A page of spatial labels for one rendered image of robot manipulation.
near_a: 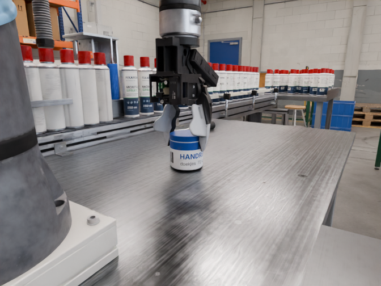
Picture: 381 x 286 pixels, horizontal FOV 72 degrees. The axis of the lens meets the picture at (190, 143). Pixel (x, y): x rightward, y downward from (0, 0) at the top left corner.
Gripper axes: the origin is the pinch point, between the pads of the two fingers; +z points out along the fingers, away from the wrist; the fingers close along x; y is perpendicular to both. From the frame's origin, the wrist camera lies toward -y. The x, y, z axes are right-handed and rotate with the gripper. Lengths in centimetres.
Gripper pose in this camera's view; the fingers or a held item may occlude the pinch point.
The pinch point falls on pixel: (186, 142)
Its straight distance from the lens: 55.1
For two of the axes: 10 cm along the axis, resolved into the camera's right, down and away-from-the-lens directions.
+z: 0.0, 9.7, 2.4
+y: -5.2, 2.0, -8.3
